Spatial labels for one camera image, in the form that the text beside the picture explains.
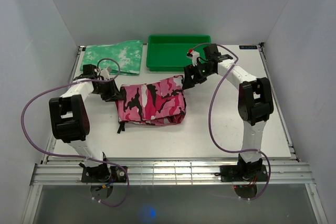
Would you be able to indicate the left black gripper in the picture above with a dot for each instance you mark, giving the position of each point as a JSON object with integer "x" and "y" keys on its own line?
{"x": 114, "y": 94}

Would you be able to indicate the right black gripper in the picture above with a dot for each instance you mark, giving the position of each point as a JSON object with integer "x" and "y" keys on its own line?
{"x": 189, "y": 70}

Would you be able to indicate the pink camouflage trousers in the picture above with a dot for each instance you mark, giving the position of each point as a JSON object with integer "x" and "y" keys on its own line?
{"x": 157, "y": 104}

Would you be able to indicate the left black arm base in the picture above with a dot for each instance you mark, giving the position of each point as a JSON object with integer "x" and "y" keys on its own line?
{"x": 104, "y": 174}

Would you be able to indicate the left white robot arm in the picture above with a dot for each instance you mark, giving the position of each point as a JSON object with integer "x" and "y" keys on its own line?
{"x": 70, "y": 122}

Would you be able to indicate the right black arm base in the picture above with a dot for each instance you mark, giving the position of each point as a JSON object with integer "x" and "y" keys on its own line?
{"x": 231, "y": 173}

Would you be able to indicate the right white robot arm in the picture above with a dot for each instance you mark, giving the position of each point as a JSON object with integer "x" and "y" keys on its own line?
{"x": 255, "y": 102}

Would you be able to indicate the folded green white trousers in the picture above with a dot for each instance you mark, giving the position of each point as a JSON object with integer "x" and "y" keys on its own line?
{"x": 127, "y": 54}

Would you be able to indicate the dark label sticker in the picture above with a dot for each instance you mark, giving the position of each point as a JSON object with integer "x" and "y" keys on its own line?
{"x": 248, "y": 47}

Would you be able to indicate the green plastic tray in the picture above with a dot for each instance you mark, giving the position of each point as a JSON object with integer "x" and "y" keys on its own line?
{"x": 168, "y": 52}

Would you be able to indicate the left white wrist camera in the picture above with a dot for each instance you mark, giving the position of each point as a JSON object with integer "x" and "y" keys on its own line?
{"x": 105, "y": 73}

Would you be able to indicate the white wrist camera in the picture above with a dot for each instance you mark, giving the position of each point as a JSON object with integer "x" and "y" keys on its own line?
{"x": 105, "y": 73}
{"x": 194, "y": 56}

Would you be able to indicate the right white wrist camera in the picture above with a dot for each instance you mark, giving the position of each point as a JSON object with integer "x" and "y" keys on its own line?
{"x": 194, "y": 56}

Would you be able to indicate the aluminium rail frame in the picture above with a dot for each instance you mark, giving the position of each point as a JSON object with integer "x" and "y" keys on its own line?
{"x": 172, "y": 174}

